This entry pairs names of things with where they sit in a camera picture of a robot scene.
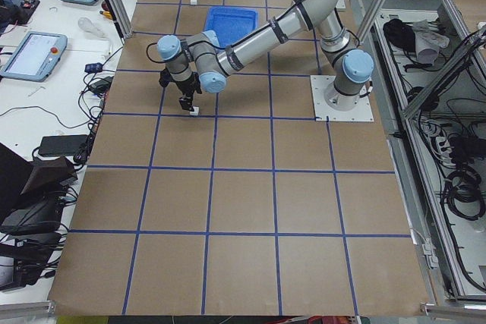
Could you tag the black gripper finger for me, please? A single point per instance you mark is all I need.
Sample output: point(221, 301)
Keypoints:
point(186, 103)

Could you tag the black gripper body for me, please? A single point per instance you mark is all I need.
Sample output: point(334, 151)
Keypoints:
point(184, 87)

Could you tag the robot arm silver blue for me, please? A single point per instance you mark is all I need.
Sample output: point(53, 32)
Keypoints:
point(199, 64)

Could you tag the blue plastic tray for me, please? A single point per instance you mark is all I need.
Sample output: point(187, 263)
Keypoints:
point(231, 24)

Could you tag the clear plastic bottle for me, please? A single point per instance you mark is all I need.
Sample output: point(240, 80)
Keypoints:
point(88, 26)

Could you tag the near teach pendant tablet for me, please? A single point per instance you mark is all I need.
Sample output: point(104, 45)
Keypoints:
point(35, 58)

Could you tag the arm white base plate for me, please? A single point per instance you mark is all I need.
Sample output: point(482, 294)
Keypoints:
point(329, 105)

